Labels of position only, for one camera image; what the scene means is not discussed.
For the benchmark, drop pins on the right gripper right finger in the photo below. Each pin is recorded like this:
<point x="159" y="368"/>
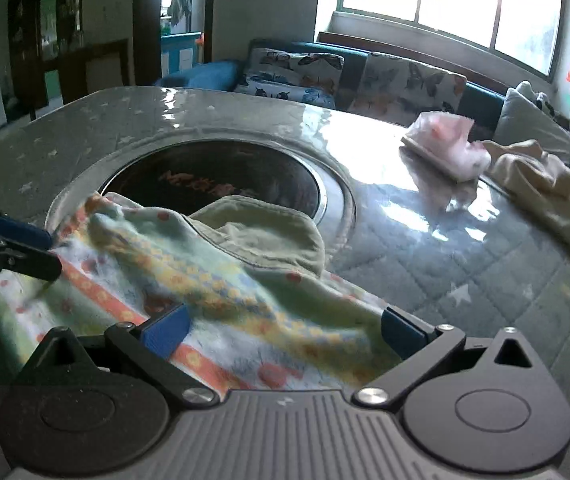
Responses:
<point x="442" y="367"/>

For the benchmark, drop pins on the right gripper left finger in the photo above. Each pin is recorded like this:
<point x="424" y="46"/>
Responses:
<point x="127" y="366"/>

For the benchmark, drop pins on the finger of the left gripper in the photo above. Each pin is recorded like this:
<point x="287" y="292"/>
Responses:
<point x="26" y="260"/>
<point x="24" y="233"/>

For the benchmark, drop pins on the colourful patterned baby garment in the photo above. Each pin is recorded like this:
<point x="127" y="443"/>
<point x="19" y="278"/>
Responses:
<point x="264" y="313"/>

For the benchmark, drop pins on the grey star quilted table cover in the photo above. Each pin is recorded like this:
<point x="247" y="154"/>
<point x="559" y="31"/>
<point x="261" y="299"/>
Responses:
<point x="463" y="255"/>

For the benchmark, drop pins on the dark wooden cabinet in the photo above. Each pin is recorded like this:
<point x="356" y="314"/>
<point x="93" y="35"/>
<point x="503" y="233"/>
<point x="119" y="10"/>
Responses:
<point x="45" y="55"/>

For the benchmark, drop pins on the round black table inset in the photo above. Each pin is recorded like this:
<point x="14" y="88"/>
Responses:
<point x="187" y="177"/>

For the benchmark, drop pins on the beige crumpled garment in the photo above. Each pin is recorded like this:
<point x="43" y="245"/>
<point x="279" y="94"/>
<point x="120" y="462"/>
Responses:
<point x="538" y="181"/>

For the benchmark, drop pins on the folded pink garment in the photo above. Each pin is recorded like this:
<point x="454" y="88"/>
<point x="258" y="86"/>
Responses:
<point x="442" y="139"/>

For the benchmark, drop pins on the blue white cabinet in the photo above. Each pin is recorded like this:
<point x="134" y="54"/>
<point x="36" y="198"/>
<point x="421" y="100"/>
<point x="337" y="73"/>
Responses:
<point x="179" y="52"/>

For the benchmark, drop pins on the grey white pillow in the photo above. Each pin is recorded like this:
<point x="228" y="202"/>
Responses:
<point x="521" y="120"/>

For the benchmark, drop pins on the blue sofa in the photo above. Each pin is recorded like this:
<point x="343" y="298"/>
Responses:
<point x="482" y="100"/>

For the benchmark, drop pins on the right butterfly cushion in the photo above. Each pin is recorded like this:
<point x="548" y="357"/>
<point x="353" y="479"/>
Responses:
<point x="398" y="90"/>

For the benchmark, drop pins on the butterfly cushion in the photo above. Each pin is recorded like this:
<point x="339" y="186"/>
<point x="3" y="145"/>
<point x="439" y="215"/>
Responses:
<point x="398" y="90"/>
<point x="308" y="78"/>

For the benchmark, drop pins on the left butterfly cushion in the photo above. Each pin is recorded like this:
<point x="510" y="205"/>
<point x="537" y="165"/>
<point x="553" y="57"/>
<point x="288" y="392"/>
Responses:
<point x="308" y="78"/>

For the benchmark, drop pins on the window with green frame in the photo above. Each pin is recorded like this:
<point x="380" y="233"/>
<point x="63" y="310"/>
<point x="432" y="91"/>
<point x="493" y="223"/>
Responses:
<point x="523" y="31"/>

